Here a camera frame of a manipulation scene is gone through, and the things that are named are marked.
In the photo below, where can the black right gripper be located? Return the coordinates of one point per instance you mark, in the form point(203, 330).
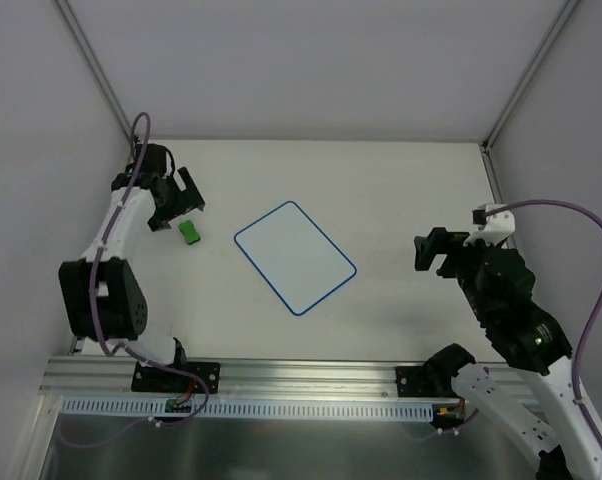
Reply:
point(442, 252)

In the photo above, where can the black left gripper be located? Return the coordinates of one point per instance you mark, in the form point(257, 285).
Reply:
point(175, 201)

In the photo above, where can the green whiteboard eraser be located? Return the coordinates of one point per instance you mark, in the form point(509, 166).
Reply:
point(189, 232)

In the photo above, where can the blue-framed small whiteboard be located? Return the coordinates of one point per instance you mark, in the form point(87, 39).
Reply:
point(300, 263)

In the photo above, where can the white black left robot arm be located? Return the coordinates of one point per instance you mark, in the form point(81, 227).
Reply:
point(103, 299)

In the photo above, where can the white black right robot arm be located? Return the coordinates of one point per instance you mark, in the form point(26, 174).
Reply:
point(567, 442)

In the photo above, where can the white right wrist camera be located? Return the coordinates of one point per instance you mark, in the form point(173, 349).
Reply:
point(495, 223)

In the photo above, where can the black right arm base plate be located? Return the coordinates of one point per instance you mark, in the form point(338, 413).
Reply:
point(424, 381)

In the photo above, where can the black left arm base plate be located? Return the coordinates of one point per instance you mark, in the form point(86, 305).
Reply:
point(152, 380)

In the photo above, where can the aluminium corner frame post left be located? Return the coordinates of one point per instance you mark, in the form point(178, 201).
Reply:
point(88, 54)

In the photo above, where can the aluminium corner frame post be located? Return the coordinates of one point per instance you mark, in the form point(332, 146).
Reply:
point(540, 55)
point(88, 54)

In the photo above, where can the aluminium front rail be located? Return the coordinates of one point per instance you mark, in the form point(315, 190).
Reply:
point(240, 378)

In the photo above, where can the white slotted cable duct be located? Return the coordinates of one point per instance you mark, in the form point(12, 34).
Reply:
point(412, 412)

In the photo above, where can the aluminium corner frame post right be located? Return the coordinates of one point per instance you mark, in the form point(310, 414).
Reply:
point(540, 55)

